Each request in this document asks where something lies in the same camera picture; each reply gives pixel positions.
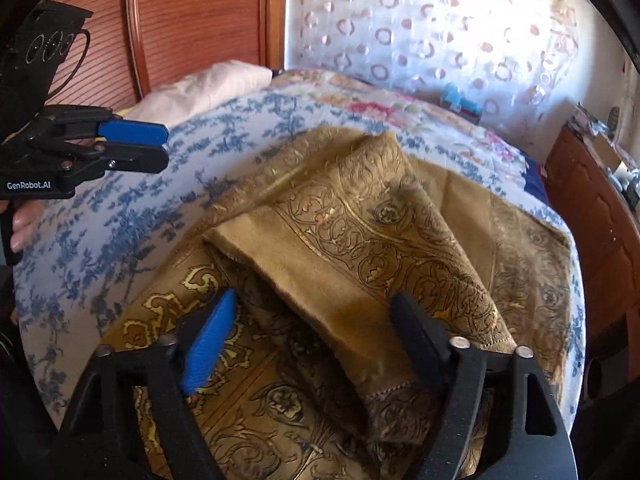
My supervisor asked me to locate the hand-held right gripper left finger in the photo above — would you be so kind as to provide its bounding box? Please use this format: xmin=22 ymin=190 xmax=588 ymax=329
xmin=50 ymin=287 xmax=239 ymax=480

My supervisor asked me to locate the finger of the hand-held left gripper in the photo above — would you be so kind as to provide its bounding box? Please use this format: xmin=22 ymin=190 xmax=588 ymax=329
xmin=94 ymin=144 xmax=171 ymax=172
xmin=97 ymin=117 xmax=170 ymax=147

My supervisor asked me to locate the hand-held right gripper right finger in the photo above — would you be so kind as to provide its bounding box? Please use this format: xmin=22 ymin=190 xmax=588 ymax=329
xmin=389 ymin=291 xmax=577 ymax=480

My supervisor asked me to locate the golden patterned cloth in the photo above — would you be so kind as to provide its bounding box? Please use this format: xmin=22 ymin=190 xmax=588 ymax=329
xmin=97 ymin=127 xmax=575 ymax=480

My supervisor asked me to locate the person's left hand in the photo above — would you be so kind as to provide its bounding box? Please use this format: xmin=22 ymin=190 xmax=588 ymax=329
xmin=10 ymin=202 xmax=46 ymax=254

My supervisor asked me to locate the blue floral bedsheet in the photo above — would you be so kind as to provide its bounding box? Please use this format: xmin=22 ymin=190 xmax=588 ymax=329
xmin=12 ymin=87 xmax=587 ymax=433

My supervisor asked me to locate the white pillow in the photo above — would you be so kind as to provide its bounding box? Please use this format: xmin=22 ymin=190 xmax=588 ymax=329
xmin=134 ymin=59 xmax=274 ymax=125

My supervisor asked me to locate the wooden slatted headboard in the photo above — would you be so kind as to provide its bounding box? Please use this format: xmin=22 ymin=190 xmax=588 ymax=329
xmin=44 ymin=0 xmax=287 ymax=117

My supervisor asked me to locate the navy blue sheet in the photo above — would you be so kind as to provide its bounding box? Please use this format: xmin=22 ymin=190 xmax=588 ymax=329
xmin=519 ymin=152 xmax=552 ymax=207

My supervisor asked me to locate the wooden side cabinet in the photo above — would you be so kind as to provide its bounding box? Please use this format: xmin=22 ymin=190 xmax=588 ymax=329
xmin=541 ymin=126 xmax=640 ymax=403

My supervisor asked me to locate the pink floral bedsheet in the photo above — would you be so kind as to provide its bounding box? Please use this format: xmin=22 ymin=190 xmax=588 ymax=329
xmin=271 ymin=69 xmax=528 ymax=173

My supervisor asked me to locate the teal box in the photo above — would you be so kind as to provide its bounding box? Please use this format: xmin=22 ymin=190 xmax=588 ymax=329
xmin=441 ymin=83 xmax=484 ymax=114

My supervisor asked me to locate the cardboard box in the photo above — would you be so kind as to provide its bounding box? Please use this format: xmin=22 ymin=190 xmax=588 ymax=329
xmin=581 ymin=130 xmax=622 ymax=172

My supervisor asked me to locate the clutter pile on cabinet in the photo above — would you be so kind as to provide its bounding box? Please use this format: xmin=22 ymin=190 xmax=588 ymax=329
xmin=569 ymin=104 xmax=640 ymax=197

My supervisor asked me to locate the sheer circle-patterned curtain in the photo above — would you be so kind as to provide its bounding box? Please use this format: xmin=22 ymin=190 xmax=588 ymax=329
xmin=281 ymin=0 xmax=583 ymax=128

